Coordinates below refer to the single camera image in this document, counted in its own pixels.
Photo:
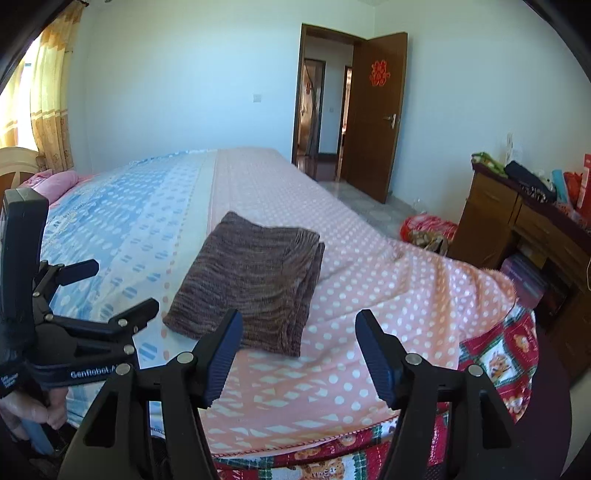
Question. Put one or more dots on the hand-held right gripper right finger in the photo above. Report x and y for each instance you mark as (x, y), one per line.
(376, 360)

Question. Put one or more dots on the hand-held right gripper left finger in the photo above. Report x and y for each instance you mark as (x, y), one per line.
(226, 355)

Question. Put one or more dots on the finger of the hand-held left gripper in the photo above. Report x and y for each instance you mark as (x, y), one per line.
(69, 272)
(124, 318)

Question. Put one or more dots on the brown knit garment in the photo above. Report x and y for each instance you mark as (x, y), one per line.
(249, 277)

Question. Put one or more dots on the person's left hand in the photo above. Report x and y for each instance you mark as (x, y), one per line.
(55, 410)

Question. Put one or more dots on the pink pillow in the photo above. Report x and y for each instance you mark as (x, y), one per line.
(60, 184)

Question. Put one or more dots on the cream wooden headboard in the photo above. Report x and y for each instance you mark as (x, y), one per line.
(16, 168)

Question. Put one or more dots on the polka dot blanket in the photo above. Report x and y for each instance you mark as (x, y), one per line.
(369, 258)

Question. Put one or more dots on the red cartoon printed quilt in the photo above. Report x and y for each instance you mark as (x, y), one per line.
(498, 355)

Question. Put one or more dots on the red plastic bag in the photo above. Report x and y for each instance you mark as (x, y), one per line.
(425, 226)

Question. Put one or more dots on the yellow curtain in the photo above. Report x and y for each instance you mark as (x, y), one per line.
(53, 92)

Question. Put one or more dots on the purple box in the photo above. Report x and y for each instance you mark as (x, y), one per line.
(524, 281)

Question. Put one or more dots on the brown wooden desk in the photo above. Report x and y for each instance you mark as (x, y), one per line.
(494, 207)

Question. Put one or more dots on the brown wooden door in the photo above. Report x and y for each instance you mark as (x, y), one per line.
(374, 152)

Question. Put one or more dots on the green cloth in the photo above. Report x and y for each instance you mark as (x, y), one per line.
(487, 161)

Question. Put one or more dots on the teal bottle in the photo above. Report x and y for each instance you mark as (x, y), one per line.
(558, 184)

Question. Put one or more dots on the red gift bag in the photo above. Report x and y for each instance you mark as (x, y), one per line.
(572, 187)

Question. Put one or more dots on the red box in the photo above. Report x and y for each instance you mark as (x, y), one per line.
(585, 180)

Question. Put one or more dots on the red paper door decoration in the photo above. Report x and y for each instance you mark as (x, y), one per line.
(378, 74)

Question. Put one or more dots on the white wall socket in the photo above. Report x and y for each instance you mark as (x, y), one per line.
(512, 145)

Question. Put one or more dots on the brown door frame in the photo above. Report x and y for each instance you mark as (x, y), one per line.
(298, 92)

